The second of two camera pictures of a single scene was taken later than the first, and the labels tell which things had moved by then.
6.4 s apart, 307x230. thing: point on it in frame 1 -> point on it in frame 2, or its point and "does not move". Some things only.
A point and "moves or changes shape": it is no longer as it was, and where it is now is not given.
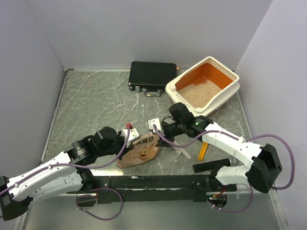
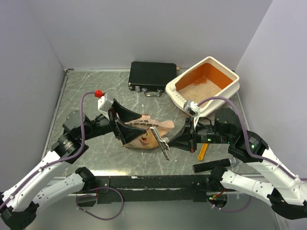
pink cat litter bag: [144, 150] moves or changes shape
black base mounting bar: [152, 189] does not move
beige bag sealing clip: [178, 150] moves or changes shape
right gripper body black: [171, 131] -> [205, 132]
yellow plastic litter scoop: [203, 151] does not move
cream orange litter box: [203, 86] does not move
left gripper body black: [117, 145] -> [102, 125]
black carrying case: [151, 78] does not move
